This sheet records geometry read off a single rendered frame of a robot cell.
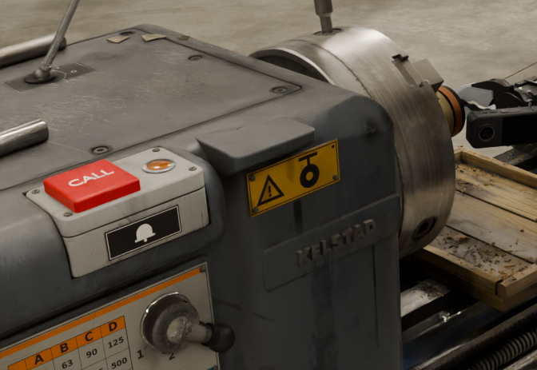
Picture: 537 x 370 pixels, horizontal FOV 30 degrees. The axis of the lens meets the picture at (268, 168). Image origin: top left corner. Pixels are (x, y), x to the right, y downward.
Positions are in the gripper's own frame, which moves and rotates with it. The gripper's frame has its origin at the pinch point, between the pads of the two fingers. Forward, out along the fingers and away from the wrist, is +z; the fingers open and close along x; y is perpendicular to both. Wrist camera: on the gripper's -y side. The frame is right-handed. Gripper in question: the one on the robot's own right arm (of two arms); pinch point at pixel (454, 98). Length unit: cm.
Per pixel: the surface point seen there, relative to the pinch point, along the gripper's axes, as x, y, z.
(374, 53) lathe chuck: 14.8, -23.6, -9.7
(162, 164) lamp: 18, -63, -26
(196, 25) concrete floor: -107, 199, 396
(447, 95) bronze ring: 3.7, -6.8, -5.2
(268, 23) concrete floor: -108, 229, 365
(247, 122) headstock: 18, -52, -23
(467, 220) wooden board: -19.1, 0.0, -2.5
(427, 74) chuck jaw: 10.9, -17.0, -11.9
